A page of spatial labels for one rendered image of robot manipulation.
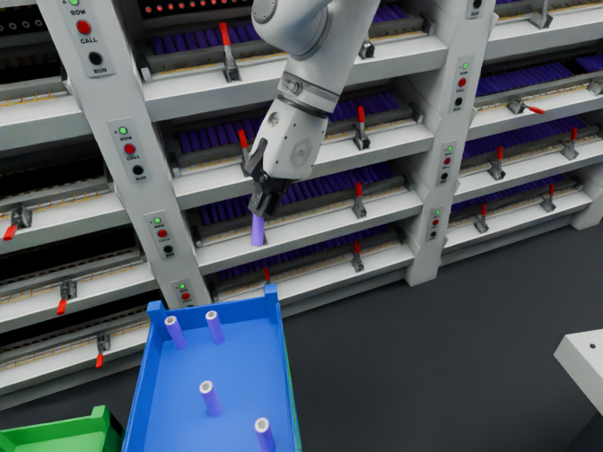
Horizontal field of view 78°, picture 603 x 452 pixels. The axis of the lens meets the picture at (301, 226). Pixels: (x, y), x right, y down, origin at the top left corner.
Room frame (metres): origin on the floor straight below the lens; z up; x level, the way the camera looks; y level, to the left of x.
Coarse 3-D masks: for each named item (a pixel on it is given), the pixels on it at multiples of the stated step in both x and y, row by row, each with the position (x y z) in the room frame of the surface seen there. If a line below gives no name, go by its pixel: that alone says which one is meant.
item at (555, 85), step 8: (600, 72) 1.03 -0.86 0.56; (560, 80) 0.99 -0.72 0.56; (568, 80) 0.99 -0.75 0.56; (576, 80) 0.99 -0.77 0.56; (584, 80) 1.00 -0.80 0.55; (600, 80) 1.03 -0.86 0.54; (520, 88) 0.96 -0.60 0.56; (528, 88) 0.96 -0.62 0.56; (536, 88) 0.96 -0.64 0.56; (544, 88) 0.96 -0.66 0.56; (552, 88) 0.97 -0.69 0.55; (560, 88) 0.98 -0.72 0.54; (488, 96) 0.92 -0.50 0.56; (496, 96) 0.92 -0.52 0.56; (504, 96) 0.93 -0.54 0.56; (520, 96) 0.94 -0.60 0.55; (528, 96) 0.95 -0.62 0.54; (480, 104) 0.91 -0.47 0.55; (488, 104) 0.92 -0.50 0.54
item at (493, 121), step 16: (544, 48) 1.11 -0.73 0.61; (560, 48) 1.13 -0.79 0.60; (544, 96) 0.97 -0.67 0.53; (560, 96) 0.97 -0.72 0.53; (576, 96) 0.97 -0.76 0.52; (592, 96) 0.97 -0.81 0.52; (480, 112) 0.90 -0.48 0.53; (496, 112) 0.90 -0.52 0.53; (528, 112) 0.90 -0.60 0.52; (560, 112) 0.93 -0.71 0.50; (576, 112) 0.96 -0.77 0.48; (480, 128) 0.86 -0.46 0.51; (496, 128) 0.88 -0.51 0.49; (512, 128) 0.90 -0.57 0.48
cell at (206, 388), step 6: (204, 384) 0.26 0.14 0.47; (210, 384) 0.26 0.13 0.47; (204, 390) 0.26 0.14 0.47; (210, 390) 0.25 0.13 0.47; (204, 396) 0.25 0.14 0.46; (210, 396) 0.25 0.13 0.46; (216, 396) 0.26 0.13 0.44; (210, 402) 0.25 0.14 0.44; (216, 402) 0.25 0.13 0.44; (210, 408) 0.25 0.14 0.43; (216, 408) 0.25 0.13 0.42; (222, 408) 0.26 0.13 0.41; (210, 414) 0.25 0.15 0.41; (216, 414) 0.25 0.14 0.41
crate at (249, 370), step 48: (192, 336) 0.39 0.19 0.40; (240, 336) 0.38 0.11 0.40; (144, 384) 0.29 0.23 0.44; (192, 384) 0.30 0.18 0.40; (240, 384) 0.30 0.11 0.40; (288, 384) 0.26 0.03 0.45; (144, 432) 0.24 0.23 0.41; (192, 432) 0.23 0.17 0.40; (240, 432) 0.23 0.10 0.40; (288, 432) 0.22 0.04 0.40
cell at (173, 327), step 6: (168, 318) 0.37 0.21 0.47; (174, 318) 0.37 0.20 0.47; (168, 324) 0.37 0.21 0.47; (174, 324) 0.37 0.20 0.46; (168, 330) 0.37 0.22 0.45; (174, 330) 0.36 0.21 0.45; (180, 330) 0.37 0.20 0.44; (174, 336) 0.36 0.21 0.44; (180, 336) 0.37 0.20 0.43; (174, 342) 0.36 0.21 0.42; (180, 342) 0.36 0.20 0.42; (186, 342) 0.37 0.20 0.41; (180, 348) 0.36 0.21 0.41
